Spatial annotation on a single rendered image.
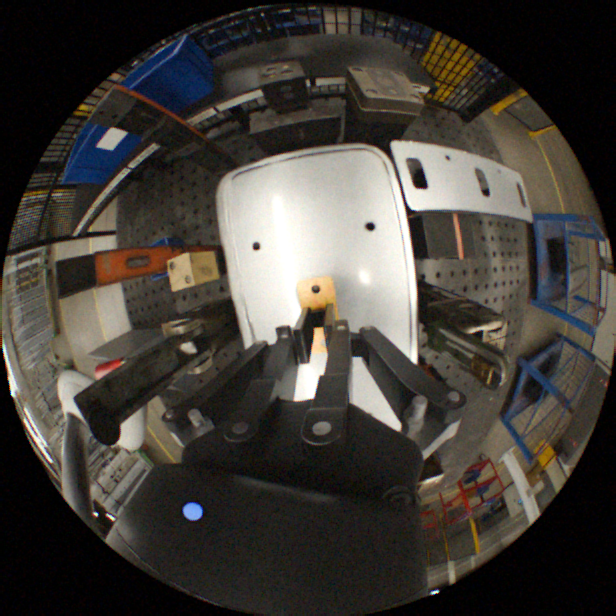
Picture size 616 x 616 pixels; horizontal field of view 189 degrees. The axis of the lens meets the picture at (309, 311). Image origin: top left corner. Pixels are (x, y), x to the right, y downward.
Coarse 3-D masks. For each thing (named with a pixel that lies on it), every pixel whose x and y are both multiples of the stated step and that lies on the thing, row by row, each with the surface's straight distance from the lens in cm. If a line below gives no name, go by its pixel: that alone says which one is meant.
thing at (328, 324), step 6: (330, 306) 21; (330, 312) 19; (324, 318) 17; (330, 318) 17; (324, 324) 16; (330, 324) 16; (324, 330) 16; (330, 330) 16; (324, 336) 16; (330, 336) 16
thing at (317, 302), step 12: (324, 276) 22; (300, 288) 22; (324, 288) 22; (300, 300) 23; (312, 300) 23; (324, 300) 22; (312, 312) 22; (324, 312) 22; (336, 312) 23; (312, 348) 24; (324, 348) 24
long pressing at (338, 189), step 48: (336, 144) 28; (240, 192) 27; (288, 192) 25; (336, 192) 25; (384, 192) 25; (240, 240) 26; (288, 240) 24; (336, 240) 24; (384, 240) 24; (240, 288) 26; (288, 288) 24; (336, 288) 24; (384, 288) 25
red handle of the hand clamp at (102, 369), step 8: (184, 344) 24; (192, 344) 24; (176, 352) 24; (184, 352) 24; (192, 352) 24; (112, 360) 28; (120, 360) 27; (128, 360) 26; (96, 368) 30; (104, 368) 28; (112, 368) 27; (96, 376) 30
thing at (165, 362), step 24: (192, 336) 23; (144, 360) 20; (168, 360) 22; (192, 360) 23; (96, 384) 19; (120, 384) 20; (144, 384) 21; (168, 384) 21; (96, 408) 16; (120, 408) 20; (96, 432) 16; (120, 432) 17
